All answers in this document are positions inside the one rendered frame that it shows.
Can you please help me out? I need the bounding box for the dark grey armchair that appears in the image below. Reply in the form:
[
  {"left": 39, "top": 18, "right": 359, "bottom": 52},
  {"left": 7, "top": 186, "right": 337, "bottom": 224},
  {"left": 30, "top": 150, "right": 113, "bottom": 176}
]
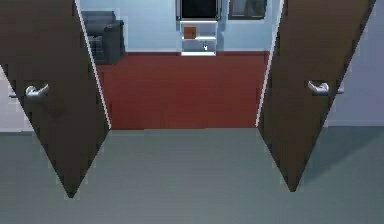
[{"left": 81, "top": 10, "right": 127, "bottom": 66}]

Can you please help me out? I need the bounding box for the white shelf unit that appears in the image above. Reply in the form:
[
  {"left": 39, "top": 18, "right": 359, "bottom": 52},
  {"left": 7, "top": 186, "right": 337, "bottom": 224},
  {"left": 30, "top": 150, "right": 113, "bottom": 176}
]
[{"left": 179, "top": 19, "right": 219, "bottom": 57}]

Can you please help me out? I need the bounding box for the brown box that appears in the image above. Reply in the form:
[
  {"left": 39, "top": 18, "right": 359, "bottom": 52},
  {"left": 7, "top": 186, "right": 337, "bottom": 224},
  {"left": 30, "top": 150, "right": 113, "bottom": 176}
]
[{"left": 183, "top": 26, "right": 197, "bottom": 40}]

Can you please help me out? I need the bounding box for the silver lever door handle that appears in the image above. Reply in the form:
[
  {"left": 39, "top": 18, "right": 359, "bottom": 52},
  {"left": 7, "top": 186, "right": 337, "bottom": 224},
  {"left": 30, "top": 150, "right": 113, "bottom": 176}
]
[
  {"left": 24, "top": 83, "right": 50, "bottom": 100},
  {"left": 307, "top": 80, "right": 330, "bottom": 97}
]

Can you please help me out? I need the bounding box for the dark brown room door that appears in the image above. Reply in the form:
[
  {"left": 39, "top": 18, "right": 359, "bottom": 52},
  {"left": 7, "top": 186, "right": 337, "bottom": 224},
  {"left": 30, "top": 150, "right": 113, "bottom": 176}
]
[
  {"left": 257, "top": 0, "right": 378, "bottom": 193},
  {"left": 0, "top": 0, "right": 112, "bottom": 199}
]

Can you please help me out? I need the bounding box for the dark framed window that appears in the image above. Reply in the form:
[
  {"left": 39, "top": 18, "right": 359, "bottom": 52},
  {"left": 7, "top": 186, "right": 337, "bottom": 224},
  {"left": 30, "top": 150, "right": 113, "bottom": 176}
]
[{"left": 227, "top": 0, "right": 268, "bottom": 21}]

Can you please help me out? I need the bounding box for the black television set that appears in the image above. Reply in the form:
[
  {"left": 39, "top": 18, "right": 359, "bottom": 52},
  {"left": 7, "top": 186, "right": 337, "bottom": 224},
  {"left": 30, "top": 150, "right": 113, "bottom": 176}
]
[{"left": 176, "top": 0, "right": 223, "bottom": 22}]

